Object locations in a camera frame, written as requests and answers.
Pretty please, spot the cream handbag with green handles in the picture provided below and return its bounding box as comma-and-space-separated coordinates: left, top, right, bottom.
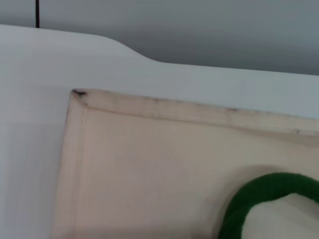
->
51, 89, 319, 239

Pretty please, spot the thin black cable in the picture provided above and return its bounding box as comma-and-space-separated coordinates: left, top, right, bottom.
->
35, 0, 41, 29

